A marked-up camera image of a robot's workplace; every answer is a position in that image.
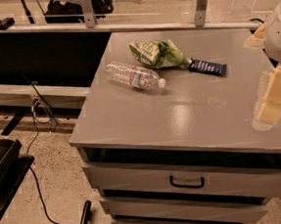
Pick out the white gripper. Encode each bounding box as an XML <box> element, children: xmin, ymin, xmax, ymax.
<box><xmin>244</xmin><ymin>1</ymin><xmax>281</xmax><ymax>131</ymax></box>

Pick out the dark blue snack bar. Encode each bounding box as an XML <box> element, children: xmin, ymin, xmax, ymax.
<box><xmin>189</xmin><ymin>59</ymin><xmax>227</xmax><ymax>76</ymax></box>

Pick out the green chip bag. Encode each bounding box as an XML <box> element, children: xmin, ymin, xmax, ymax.
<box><xmin>129</xmin><ymin>40</ymin><xmax>192</xmax><ymax>69</ymax></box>

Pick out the grey drawer cabinet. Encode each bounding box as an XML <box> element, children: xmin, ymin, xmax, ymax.
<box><xmin>70</xmin><ymin>28</ymin><xmax>281</xmax><ymax>224</ymax></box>

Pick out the clear plastic water bottle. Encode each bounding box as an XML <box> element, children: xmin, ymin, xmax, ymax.
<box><xmin>106</xmin><ymin>62</ymin><xmax>166</xmax><ymax>91</ymax></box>

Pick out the black office chair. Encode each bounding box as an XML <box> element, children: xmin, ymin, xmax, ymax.
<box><xmin>44</xmin><ymin>0</ymin><xmax>114</xmax><ymax>23</ymax></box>

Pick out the glass barrier with metal rail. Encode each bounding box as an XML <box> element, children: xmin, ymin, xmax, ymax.
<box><xmin>0</xmin><ymin>0</ymin><xmax>281</xmax><ymax>33</ymax></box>

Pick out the black drawer handle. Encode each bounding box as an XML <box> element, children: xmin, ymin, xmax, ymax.
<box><xmin>169</xmin><ymin>176</ymin><xmax>206</xmax><ymax>190</ymax></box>

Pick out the black cable on floor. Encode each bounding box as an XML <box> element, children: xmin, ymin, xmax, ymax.
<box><xmin>20</xmin><ymin>79</ymin><xmax>79</xmax><ymax>224</ymax></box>

